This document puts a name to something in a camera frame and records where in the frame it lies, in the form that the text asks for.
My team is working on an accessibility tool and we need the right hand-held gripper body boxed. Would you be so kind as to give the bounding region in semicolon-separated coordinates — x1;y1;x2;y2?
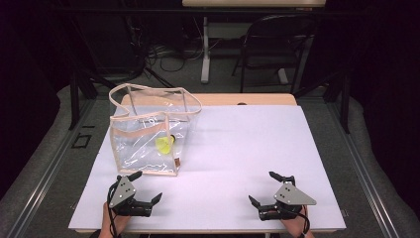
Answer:
258;181;318;222

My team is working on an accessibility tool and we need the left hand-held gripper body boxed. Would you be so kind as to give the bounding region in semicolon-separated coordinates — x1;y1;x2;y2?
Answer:
106;175;154;218

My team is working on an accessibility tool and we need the clear bag with beige trim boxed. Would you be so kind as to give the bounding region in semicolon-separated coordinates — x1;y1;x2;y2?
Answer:
108;82;203;177

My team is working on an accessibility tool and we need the yellow shuttlecock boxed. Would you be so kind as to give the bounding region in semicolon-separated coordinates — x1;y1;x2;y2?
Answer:
155;133;176;156

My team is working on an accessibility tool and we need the person's left hand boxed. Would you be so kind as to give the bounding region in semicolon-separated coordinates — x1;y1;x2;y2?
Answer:
99;201;134;238

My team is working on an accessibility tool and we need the person's right hand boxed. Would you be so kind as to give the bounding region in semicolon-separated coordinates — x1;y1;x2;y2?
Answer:
266;205;315;238

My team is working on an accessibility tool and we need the white board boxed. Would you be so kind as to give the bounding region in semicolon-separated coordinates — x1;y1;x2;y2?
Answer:
67;104;347;232

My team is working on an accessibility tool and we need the wooden table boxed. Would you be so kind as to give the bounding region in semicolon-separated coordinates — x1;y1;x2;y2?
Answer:
67;92;347;236

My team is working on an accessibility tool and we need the black metal stand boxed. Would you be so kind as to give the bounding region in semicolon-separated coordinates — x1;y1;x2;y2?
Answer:
292;69;352;135
67;63;110;131

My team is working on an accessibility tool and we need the black folding chair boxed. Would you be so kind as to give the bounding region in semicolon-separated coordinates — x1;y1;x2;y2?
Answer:
231;14;319;94

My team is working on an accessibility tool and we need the white desk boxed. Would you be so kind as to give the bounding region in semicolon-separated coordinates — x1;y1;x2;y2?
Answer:
181;0;327;85

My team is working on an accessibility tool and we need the black horizontal bar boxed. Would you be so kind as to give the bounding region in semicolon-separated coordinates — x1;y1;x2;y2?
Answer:
55;7;368;17

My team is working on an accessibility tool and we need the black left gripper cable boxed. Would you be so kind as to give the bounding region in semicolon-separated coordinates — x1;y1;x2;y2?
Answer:
105;182;121;238

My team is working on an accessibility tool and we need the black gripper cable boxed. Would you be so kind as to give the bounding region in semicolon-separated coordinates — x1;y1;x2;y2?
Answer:
285;207;312;236
105;182;121;238

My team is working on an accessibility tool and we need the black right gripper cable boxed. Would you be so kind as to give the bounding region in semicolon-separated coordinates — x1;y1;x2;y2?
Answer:
285;207;312;236

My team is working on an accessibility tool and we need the black floor socket frame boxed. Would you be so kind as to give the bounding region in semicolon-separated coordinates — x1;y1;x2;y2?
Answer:
70;132;93;150

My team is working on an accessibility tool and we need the metal floor rail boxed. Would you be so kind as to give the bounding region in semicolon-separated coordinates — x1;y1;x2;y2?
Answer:
6;98;97;238
326;97;401;238

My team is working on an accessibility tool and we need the tangle of floor cables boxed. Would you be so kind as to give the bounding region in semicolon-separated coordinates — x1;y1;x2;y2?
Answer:
145;19;223;73

